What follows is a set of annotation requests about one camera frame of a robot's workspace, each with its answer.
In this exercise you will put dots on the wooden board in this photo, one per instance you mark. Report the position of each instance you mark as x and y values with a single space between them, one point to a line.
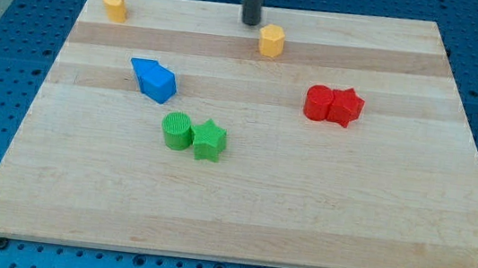
396 188

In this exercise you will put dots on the blue cube block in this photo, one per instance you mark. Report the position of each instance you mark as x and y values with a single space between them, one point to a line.
157 82

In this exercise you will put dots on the yellow heart block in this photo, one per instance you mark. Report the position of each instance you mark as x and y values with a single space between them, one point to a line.
116 10

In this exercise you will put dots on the green cylinder block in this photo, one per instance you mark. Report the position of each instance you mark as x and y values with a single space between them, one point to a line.
176 129

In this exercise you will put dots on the red cylinder block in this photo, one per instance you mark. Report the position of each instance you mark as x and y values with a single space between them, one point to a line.
318 101

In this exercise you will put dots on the red star block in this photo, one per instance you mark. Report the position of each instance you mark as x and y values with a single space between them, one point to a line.
345 108

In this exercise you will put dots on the yellow hexagon block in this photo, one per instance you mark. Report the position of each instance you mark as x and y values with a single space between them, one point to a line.
271 41

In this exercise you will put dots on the blue triangle block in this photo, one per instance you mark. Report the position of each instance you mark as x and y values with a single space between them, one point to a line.
140 67

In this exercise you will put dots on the green star block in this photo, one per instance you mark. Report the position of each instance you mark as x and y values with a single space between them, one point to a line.
209 140

